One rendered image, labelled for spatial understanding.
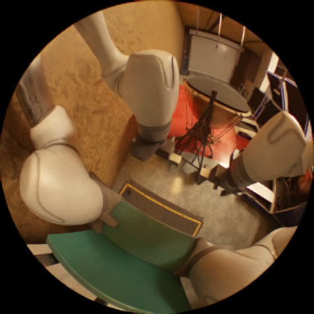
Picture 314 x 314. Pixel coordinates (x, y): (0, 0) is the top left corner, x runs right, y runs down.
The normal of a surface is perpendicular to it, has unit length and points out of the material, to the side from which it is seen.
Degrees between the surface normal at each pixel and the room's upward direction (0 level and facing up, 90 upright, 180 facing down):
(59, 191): 73
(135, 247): 0
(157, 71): 78
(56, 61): 90
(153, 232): 0
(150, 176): 0
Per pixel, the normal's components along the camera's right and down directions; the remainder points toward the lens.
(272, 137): -0.98, -0.19
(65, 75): 0.96, 0.25
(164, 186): -0.01, -0.48
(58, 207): 0.90, 0.19
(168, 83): 0.55, 0.65
